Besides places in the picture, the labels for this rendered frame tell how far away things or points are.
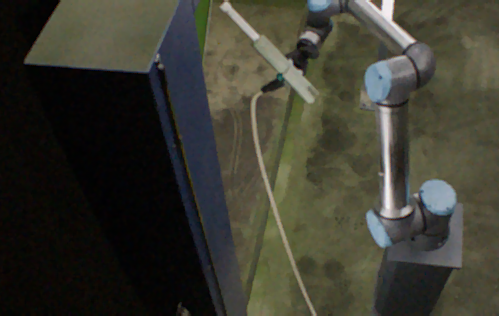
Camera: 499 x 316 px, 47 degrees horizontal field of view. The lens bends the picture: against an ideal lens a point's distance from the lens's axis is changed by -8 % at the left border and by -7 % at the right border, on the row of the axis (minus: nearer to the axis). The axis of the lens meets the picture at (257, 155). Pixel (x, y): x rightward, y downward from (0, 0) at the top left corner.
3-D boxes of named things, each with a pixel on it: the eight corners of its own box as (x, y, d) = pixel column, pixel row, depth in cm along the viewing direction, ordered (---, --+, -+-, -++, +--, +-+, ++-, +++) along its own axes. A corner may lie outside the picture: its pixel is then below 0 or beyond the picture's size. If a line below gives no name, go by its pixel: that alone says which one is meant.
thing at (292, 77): (288, 107, 243) (323, 93, 224) (282, 116, 241) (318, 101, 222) (201, 19, 229) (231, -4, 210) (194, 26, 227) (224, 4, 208)
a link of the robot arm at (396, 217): (422, 242, 224) (424, 65, 181) (382, 258, 222) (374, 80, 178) (404, 218, 236) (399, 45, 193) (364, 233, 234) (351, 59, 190)
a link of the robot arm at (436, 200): (456, 226, 231) (466, 202, 217) (419, 241, 228) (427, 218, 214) (438, 196, 240) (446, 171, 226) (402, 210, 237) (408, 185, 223)
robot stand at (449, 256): (435, 270, 299) (463, 203, 248) (431, 326, 282) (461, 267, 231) (376, 264, 304) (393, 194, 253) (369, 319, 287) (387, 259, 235)
